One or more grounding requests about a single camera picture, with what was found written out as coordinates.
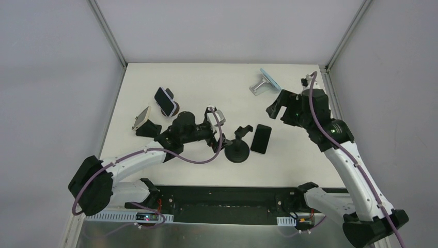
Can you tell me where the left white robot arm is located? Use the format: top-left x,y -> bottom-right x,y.
68,106 -> 230,216

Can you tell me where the left white cable duct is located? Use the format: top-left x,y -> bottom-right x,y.
85,210 -> 174,224

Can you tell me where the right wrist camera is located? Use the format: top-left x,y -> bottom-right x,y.
301,71 -> 321,90

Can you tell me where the white cable duct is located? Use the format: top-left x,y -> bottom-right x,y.
85,210 -> 174,224
276,216 -> 297,227

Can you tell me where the cream cased phone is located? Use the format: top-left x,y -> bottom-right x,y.
132,106 -> 151,131

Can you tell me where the black phone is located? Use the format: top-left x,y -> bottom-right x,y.
250,124 -> 272,154

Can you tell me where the black gooseneck phone stand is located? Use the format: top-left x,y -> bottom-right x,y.
225,125 -> 253,163

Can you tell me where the light blue cased phone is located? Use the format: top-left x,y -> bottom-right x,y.
260,68 -> 282,91

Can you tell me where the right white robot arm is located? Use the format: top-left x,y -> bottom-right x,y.
266,89 -> 409,247

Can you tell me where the lilac cased phone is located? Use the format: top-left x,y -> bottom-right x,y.
154,87 -> 167,117

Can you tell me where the right white cable duct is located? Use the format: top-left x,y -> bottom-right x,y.
276,216 -> 297,227

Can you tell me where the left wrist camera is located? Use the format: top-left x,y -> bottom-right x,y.
205,105 -> 226,133

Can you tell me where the black folding phone stand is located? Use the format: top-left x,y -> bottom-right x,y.
135,120 -> 162,138

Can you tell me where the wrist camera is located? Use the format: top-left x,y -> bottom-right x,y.
205,105 -> 226,133
301,71 -> 321,90

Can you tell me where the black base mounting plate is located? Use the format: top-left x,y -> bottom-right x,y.
140,185 -> 311,225

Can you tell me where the silver metal phone stand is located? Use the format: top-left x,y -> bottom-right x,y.
249,76 -> 271,96

